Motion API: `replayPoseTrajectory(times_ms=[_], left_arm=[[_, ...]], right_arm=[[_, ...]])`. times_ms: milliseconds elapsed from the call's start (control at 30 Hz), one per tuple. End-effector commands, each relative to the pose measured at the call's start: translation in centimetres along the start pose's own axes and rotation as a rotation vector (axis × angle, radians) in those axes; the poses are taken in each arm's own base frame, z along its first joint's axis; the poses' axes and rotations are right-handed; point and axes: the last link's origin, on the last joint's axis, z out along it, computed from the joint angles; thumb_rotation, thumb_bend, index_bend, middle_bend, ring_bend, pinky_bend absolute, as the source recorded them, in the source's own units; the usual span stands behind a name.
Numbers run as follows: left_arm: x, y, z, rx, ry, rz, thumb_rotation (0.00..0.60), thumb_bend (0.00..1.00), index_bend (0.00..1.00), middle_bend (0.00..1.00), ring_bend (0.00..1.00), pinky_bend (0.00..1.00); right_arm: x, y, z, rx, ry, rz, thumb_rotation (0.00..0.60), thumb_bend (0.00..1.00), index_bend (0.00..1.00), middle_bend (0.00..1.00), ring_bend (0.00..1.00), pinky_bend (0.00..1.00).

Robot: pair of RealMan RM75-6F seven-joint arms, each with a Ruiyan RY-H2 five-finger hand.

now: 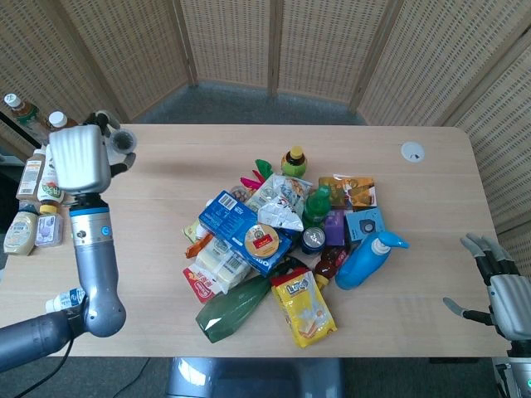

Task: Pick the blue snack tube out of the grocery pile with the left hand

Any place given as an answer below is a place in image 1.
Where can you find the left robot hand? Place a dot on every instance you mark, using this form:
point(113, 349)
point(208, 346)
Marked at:
point(81, 157)

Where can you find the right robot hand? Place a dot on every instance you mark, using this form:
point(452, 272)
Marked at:
point(512, 307)

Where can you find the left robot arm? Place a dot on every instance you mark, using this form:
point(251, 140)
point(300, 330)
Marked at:
point(93, 265)

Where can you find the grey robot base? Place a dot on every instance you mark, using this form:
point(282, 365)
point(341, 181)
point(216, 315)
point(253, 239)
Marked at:
point(253, 379)

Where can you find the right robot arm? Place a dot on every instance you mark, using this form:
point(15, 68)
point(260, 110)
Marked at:
point(516, 369)

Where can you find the brown tea bottle white cap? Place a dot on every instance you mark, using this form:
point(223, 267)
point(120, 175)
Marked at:
point(60, 120)

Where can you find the white yogurt bottle green label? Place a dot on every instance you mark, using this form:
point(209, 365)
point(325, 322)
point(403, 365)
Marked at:
point(47, 190)

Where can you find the beige drink bottle barcode label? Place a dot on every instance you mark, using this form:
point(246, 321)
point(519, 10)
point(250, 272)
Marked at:
point(31, 176)

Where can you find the green tea bottle white cap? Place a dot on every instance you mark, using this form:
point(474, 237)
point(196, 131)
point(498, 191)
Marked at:
point(22, 114)

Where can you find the purple bottle yellow cap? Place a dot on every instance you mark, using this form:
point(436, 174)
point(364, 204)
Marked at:
point(49, 228)

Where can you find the beige sauce jar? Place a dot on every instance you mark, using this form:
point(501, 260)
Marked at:
point(20, 226)

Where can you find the yellow green packet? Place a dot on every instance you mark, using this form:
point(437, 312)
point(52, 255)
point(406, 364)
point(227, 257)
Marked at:
point(191, 232)

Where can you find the small white milk bottle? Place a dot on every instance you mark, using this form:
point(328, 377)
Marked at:
point(64, 299)

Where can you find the orange snack packet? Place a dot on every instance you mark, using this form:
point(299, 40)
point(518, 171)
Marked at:
point(197, 248)

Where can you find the blue dolphin pump bottle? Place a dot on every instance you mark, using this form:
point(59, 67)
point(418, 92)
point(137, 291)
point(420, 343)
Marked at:
point(363, 261)

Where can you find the blue cookie box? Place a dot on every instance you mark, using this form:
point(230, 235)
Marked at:
point(226, 219)

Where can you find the nuts packet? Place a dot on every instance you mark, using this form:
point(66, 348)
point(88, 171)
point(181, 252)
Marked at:
point(240, 193)

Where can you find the light blue box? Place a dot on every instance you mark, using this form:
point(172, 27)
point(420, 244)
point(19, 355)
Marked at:
point(367, 221)

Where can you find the pink plastic item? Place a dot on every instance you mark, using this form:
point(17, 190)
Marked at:
point(251, 182)

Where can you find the red white snack packet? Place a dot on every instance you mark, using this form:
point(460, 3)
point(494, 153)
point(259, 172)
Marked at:
point(201, 284)

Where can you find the white noodle pack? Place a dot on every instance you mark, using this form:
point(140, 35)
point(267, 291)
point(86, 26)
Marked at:
point(222, 265)

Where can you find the green plastic bag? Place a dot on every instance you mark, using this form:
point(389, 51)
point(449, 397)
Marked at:
point(264, 168)

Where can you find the red drink bottle yellow cap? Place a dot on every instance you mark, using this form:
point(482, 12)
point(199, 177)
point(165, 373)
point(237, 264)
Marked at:
point(329, 263)

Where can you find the woven folding screen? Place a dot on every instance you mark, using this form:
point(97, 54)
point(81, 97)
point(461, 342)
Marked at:
point(232, 41)

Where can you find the purple box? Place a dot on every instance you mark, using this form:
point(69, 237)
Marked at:
point(337, 226)

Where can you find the gold orange packet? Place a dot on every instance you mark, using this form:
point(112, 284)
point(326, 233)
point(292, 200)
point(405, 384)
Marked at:
point(352, 190)

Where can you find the round gold red tin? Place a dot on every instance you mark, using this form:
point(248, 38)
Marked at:
point(262, 240)

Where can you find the white crumpled snack bag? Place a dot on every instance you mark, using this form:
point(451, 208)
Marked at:
point(280, 199)

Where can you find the dark blue drink can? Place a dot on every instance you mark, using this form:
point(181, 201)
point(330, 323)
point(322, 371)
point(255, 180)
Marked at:
point(314, 239)

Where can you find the yellow snack bag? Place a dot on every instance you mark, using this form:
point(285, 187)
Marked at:
point(303, 309)

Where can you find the green label bottle yellow cap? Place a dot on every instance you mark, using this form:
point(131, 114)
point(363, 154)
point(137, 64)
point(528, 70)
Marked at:
point(294, 163)

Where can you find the green soda bottle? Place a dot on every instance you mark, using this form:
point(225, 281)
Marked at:
point(315, 207)

